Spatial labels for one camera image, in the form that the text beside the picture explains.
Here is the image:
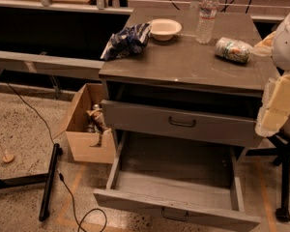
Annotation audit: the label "cardboard box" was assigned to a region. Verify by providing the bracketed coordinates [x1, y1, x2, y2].
[53, 83, 116, 163]

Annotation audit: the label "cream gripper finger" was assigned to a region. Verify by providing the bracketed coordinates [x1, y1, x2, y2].
[255, 72, 290, 137]

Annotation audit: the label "blue white chip bag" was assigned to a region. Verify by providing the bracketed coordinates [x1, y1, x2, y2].
[101, 22, 151, 61]

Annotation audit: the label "crumpled items in box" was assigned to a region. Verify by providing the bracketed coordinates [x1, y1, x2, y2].
[86, 103, 110, 147]

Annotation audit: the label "black cable on floor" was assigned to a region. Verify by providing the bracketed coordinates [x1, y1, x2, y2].
[4, 80, 108, 232]

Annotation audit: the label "white green snack can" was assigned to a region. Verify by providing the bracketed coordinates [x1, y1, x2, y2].
[215, 37, 252, 64]

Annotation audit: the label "black office chair base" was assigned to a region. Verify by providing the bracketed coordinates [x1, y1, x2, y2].
[246, 132, 290, 222]

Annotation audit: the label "grey upper drawer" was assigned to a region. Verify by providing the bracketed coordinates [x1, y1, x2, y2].
[101, 100, 263, 147]

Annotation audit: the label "white paper bowl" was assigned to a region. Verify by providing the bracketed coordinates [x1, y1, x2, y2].
[151, 18, 182, 42]

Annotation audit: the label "clear plastic water bottle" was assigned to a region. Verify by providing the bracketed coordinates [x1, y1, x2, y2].
[196, 0, 219, 44]

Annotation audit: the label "grey drawer cabinet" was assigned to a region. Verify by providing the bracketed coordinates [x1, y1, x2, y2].
[98, 8, 281, 150]

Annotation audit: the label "grey open lower drawer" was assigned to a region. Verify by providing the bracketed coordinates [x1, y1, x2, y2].
[94, 131, 260, 232]

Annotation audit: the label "grey metal railing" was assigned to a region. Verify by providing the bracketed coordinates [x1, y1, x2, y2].
[0, 51, 103, 80]

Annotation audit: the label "black metal stand leg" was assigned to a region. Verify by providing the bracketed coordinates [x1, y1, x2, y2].
[0, 143, 63, 221]

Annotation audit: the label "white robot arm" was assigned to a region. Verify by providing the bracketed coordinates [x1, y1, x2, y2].
[255, 14, 290, 137]

